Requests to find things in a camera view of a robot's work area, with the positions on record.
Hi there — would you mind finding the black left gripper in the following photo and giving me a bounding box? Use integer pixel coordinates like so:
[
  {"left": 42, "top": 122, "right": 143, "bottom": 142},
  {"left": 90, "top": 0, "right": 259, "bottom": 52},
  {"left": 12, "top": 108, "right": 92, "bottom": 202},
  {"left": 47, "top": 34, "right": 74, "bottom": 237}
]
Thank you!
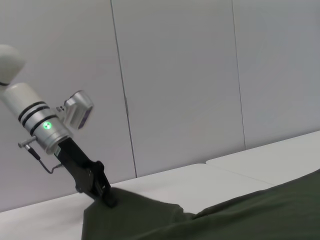
[{"left": 54, "top": 138, "right": 118, "bottom": 209}]

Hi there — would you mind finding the dark green shirt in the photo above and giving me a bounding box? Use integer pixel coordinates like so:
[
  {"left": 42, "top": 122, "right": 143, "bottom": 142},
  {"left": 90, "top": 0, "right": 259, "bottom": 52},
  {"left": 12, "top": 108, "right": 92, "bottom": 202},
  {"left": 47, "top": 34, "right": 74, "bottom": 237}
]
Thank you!
[{"left": 81, "top": 168, "right": 320, "bottom": 240}]

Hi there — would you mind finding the left arm plug with cable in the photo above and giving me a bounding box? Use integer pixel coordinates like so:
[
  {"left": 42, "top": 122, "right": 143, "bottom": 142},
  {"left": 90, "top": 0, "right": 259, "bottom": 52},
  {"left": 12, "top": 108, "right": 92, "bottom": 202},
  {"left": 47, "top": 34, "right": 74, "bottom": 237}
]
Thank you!
[{"left": 17, "top": 136, "right": 64, "bottom": 175}]

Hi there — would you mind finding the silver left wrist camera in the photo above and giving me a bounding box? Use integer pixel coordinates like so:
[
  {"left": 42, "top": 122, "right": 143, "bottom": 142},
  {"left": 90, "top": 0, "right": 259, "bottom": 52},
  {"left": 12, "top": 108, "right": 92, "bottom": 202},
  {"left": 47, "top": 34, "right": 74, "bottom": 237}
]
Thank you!
[{"left": 56, "top": 90, "right": 95, "bottom": 130}]

